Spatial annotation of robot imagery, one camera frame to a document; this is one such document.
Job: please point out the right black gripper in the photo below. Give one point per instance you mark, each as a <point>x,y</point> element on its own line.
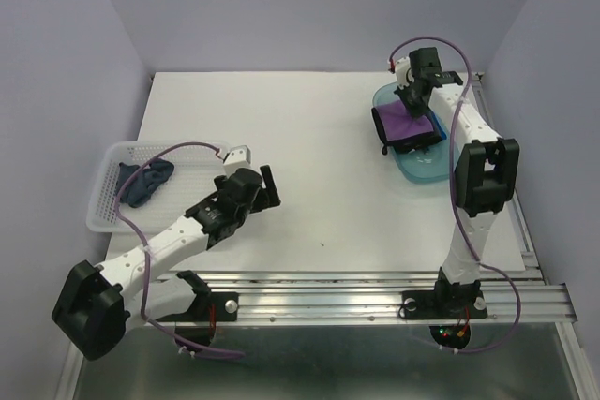
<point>414,111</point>

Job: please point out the teal translucent plastic tray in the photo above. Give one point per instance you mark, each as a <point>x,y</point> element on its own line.
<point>420,166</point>

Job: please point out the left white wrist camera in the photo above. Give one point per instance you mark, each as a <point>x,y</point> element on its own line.
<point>239,157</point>

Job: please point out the white perforated plastic basket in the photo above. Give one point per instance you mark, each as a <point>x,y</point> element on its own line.
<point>193,179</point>

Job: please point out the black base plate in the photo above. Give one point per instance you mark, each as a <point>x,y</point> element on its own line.
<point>220,306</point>
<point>424,305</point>

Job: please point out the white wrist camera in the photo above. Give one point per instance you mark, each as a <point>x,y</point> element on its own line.
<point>239,157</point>
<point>401,69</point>

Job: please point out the purple microfiber towel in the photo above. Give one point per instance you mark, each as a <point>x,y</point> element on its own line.
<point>399,131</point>

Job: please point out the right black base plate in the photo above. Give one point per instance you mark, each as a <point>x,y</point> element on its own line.
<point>424,305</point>

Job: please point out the blue microfiber towel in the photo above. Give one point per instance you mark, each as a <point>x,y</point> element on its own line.
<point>440,126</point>

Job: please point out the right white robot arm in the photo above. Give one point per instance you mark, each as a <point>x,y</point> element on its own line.
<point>482,176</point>

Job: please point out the dark grey towel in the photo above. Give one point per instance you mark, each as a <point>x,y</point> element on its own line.
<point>141,189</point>

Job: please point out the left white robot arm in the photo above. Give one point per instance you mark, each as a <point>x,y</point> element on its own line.
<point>99,304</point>

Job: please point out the aluminium extrusion rail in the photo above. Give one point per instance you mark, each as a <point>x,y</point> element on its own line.
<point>338,299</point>

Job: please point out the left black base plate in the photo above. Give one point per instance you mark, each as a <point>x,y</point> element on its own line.
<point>220,306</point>

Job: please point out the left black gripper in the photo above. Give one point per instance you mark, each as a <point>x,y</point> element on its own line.
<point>270,189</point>

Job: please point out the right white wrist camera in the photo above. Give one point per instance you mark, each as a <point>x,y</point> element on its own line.
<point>401,69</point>

